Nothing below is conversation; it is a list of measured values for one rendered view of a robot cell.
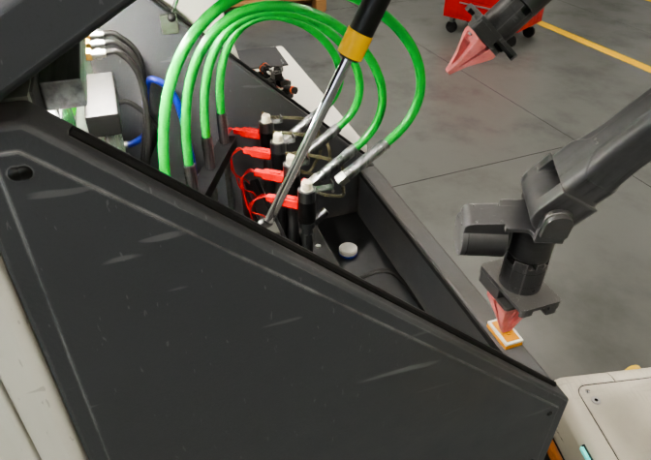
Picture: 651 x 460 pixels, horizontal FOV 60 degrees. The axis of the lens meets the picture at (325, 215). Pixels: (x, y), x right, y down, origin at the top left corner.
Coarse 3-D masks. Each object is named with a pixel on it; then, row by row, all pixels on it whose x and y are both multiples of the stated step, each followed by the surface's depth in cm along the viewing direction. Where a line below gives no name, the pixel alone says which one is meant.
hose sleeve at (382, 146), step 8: (376, 144) 85; (384, 144) 85; (368, 152) 85; (376, 152) 85; (384, 152) 85; (360, 160) 85; (368, 160) 85; (352, 168) 85; (360, 168) 85; (352, 176) 86
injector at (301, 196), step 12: (300, 192) 85; (312, 192) 85; (300, 204) 86; (312, 204) 86; (300, 216) 87; (312, 216) 87; (324, 216) 89; (300, 228) 89; (312, 228) 88; (312, 240) 90
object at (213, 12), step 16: (224, 0) 66; (240, 0) 66; (352, 0) 71; (208, 16) 66; (384, 16) 73; (192, 32) 66; (400, 32) 75; (416, 48) 77; (176, 64) 68; (416, 64) 79; (176, 80) 69; (416, 80) 81; (416, 96) 82; (160, 112) 71; (416, 112) 83; (160, 128) 72; (400, 128) 84; (160, 144) 73; (160, 160) 74
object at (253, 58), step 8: (256, 48) 177; (264, 48) 177; (272, 48) 177; (240, 56) 172; (248, 56) 172; (256, 56) 172; (264, 56) 172; (272, 56) 172; (280, 56) 172; (248, 64) 167; (256, 64) 167; (272, 64) 167; (280, 64) 167; (288, 64) 167
